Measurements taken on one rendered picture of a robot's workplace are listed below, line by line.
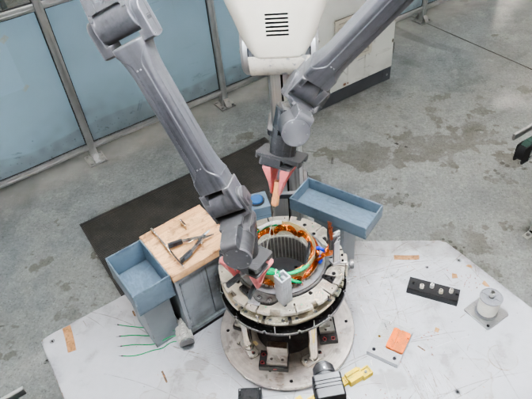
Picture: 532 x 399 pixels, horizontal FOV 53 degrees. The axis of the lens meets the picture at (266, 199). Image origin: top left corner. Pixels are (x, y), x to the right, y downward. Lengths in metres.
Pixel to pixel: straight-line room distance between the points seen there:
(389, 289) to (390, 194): 1.50
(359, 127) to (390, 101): 0.38
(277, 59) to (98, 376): 1.01
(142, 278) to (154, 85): 0.71
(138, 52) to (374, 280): 1.07
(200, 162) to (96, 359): 0.84
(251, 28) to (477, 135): 2.47
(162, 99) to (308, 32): 0.57
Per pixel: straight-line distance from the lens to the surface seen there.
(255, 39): 1.43
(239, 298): 1.29
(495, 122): 3.82
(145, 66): 0.96
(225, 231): 1.04
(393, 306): 1.66
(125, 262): 1.54
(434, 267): 1.78
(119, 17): 0.95
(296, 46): 1.44
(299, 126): 1.02
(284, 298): 1.24
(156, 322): 1.55
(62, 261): 3.10
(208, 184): 1.01
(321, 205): 1.58
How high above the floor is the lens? 2.13
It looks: 43 degrees down
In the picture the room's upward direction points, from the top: 6 degrees counter-clockwise
